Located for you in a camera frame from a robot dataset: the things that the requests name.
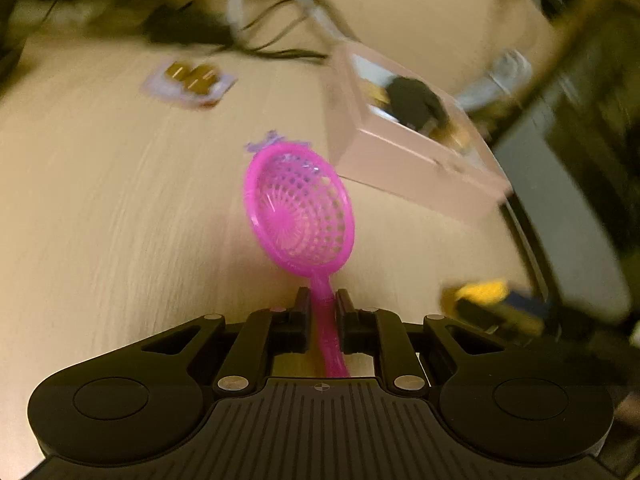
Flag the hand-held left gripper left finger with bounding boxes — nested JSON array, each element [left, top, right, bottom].
[[142, 287, 309, 400]]

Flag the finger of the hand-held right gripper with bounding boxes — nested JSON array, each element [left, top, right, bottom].
[[450, 287, 553, 343]]

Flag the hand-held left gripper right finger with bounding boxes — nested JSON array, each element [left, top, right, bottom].
[[336, 288, 506, 398]]

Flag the yellow toy block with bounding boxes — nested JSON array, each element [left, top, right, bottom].
[[442, 280, 511, 311]]

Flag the pink plastic toy strainer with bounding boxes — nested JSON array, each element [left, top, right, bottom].
[[243, 142, 357, 378]]

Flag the pink cardboard box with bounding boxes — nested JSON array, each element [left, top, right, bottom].
[[322, 40, 513, 223]]

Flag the yellow snack packet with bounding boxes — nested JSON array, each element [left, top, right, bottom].
[[360, 82, 396, 111]]

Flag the black plush toy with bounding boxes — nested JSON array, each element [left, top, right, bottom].
[[385, 76, 451, 133]]

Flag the purple plastic crystals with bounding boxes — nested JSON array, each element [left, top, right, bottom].
[[245, 130, 287, 154]]

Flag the glass panel computer case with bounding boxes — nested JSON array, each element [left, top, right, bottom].
[[487, 0, 640, 326]]

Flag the battery blister pack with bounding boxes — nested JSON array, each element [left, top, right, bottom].
[[142, 57, 237, 109]]

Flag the black cable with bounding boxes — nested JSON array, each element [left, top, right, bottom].
[[145, 5, 331, 64]]

